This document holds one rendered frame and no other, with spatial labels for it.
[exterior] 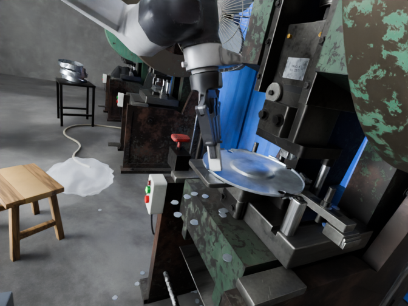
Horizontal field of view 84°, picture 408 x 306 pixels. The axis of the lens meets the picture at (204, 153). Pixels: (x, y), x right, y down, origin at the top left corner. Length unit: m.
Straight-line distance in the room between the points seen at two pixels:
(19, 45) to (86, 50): 1.40
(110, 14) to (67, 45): 6.55
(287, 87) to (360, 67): 0.38
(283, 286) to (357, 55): 0.44
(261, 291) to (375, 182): 0.45
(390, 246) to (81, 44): 6.94
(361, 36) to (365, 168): 0.57
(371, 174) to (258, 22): 0.53
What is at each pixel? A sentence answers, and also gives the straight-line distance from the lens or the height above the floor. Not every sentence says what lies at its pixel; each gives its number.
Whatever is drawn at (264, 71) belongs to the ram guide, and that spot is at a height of 1.04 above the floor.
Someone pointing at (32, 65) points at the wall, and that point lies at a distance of 7.23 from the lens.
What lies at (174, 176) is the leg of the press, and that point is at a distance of 0.84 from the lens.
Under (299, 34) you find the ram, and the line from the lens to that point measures 0.68.
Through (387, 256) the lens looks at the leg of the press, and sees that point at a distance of 0.86.
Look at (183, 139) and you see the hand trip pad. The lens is 0.87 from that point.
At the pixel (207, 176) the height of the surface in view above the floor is 0.78.
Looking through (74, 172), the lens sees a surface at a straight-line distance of 1.84.
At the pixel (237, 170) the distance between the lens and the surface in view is 0.62.
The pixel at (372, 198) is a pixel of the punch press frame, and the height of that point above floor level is 0.78.
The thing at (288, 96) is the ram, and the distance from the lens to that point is 0.65.
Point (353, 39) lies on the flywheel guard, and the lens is 0.28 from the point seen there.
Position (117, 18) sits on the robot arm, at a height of 1.08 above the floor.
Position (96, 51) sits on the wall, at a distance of 7.07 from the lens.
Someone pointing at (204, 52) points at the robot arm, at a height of 1.05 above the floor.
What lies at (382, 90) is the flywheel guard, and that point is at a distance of 0.29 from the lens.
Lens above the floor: 1.02
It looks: 20 degrees down
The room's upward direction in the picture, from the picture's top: 12 degrees clockwise
